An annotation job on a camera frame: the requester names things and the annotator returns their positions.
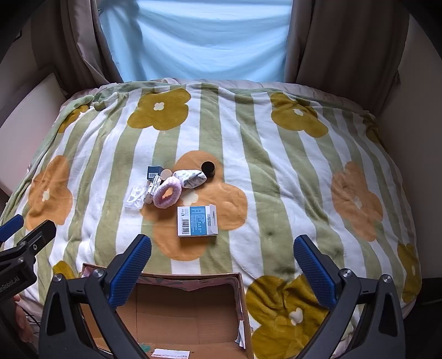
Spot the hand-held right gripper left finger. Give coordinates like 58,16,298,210
38,234,153,359

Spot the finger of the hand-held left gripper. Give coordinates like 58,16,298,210
0,220,57,273
0,214,24,243

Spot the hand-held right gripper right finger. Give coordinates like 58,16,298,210
293,234,405,359

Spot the cardboard box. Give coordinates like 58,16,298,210
79,263,255,359

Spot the clear plastic packet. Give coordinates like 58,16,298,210
125,184,148,209

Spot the pink fluffy headband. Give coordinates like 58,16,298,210
153,181,182,209

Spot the blue and white box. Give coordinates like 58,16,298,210
177,204,219,238

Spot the small beige packet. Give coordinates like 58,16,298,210
144,174,164,205

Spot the patterned tissue pack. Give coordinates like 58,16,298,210
173,169,208,190

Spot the black round jar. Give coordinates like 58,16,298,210
200,160,217,179

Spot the person's left hand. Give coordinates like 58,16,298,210
13,293,36,343

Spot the striped floral blanket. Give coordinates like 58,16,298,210
0,79,424,359

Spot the beige padded panel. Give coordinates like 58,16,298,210
0,72,67,206

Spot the brown curtain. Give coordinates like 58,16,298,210
282,0,411,116
35,0,121,91

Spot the light blue sheet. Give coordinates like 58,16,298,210
99,0,295,85

